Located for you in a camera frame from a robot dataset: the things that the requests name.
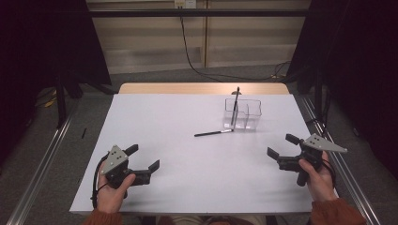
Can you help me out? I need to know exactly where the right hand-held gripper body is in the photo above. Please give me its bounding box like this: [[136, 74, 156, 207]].
[[277, 133, 348, 188]]

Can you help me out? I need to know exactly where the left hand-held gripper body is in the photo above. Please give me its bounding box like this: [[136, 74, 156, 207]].
[[99, 144, 152, 188]]

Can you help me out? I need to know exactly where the clear acrylic brush holder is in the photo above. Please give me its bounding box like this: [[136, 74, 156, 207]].
[[222, 97, 263, 132]]

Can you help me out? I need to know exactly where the black pen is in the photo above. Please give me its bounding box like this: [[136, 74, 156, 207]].
[[230, 86, 241, 127], [193, 128, 235, 138]]

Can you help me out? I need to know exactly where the person's left hand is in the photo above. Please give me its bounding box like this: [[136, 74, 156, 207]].
[[97, 170, 137, 215]]

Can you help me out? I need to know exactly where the person's right hand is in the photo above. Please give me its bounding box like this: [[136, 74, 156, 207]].
[[298, 152, 337, 203]]

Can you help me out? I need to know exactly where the black metal stand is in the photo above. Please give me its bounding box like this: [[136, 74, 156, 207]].
[[314, 15, 324, 124], [55, 17, 68, 128]]

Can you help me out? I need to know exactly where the black curtain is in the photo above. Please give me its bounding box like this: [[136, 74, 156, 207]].
[[0, 0, 112, 163], [285, 0, 398, 179]]

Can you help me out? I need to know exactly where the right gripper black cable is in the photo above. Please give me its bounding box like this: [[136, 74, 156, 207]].
[[321, 158, 338, 188]]

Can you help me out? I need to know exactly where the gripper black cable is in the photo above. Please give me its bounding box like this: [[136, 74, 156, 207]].
[[321, 158, 338, 188], [91, 154, 111, 210]]

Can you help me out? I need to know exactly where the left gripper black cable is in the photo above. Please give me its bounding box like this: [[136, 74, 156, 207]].
[[91, 154, 111, 210]]

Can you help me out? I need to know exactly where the aluminium floor rail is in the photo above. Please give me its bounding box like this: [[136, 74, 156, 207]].
[[6, 102, 81, 225], [298, 95, 383, 225]]

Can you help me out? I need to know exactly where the black power cable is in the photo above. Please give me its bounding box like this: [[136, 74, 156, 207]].
[[178, 7, 292, 83]]

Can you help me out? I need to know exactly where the black frame crossbar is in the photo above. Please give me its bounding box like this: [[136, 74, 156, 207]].
[[55, 8, 314, 19]]

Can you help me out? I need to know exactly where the white wall socket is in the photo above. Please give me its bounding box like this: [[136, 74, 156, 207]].
[[174, 0, 197, 9]]

